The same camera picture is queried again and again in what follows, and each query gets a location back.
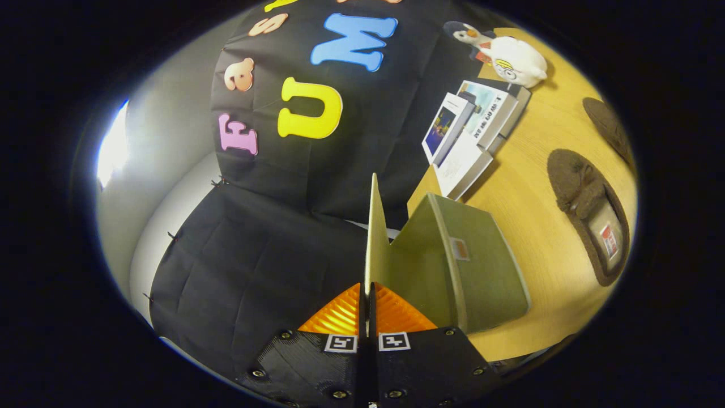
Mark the large ceiling light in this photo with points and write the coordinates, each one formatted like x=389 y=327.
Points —
x=113 y=147

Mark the black book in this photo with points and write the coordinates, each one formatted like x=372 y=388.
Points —
x=518 y=110

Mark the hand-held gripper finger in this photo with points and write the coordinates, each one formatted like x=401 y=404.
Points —
x=374 y=368
x=362 y=368

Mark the grey penguin plush toy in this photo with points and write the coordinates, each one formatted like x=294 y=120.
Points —
x=467 y=37

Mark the brown fuzzy slipper shoe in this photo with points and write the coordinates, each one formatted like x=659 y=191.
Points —
x=583 y=192
x=609 y=124

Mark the white round plush toy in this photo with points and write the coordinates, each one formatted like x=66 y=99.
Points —
x=518 y=59

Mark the green fabric storage box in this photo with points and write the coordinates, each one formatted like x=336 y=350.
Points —
x=487 y=272

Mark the sky-picture cover book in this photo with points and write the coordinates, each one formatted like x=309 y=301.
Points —
x=490 y=107

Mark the large plain white book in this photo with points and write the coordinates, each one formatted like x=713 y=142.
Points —
x=461 y=167

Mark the small white picture-cover book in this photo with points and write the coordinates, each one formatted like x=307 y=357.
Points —
x=444 y=127

